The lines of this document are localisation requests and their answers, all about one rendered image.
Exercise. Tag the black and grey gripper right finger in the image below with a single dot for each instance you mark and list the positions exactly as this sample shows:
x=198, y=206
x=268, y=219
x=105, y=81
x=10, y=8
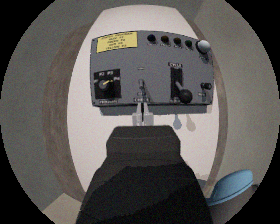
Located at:
x=147, y=117

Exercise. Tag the grey control console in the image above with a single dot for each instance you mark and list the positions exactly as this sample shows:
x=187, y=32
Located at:
x=128, y=60

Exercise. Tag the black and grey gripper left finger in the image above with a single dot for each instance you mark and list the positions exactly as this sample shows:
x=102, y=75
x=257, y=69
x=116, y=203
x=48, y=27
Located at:
x=137, y=118

